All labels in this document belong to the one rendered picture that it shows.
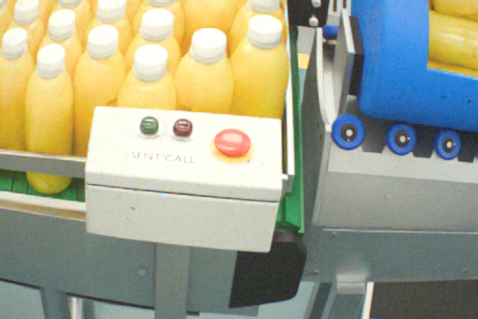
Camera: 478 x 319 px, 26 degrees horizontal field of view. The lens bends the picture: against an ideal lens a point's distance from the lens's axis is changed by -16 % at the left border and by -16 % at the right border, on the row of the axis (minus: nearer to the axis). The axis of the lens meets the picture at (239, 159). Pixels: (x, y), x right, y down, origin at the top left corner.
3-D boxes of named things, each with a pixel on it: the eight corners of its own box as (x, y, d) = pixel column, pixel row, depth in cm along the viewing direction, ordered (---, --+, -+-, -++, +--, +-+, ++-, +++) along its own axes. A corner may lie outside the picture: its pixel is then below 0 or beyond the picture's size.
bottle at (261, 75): (265, 180, 145) (285, 58, 131) (208, 162, 146) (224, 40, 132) (284, 142, 150) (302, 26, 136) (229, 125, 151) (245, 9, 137)
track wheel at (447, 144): (434, 129, 143) (431, 127, 145) (436, 162, 143) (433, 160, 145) (461, 127, 143) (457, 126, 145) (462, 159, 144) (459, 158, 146)
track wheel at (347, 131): (367, 117, 142) (364, 115, 144) (333, 112, 142) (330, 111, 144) (364, 152, 143) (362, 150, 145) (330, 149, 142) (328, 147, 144)
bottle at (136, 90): (113, 163, 144) (121, 45, 130) (168, 166, 145) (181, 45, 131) (112, 206, 139) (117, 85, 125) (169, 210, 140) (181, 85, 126)
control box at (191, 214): (269, 254, 123) (282, 187, 116) (86, 234, 122) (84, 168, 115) (270, 186, 130) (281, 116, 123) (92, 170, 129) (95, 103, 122)
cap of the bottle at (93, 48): (82, 43, 131) (83, 32, 129) (108, 31, 133) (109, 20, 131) (95, 59, 129) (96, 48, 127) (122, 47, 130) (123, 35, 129)
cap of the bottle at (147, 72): (133, 55, 129) (134, 44, 128) (166, 54, 130) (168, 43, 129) (132, 76, 127) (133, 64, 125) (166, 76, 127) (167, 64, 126)
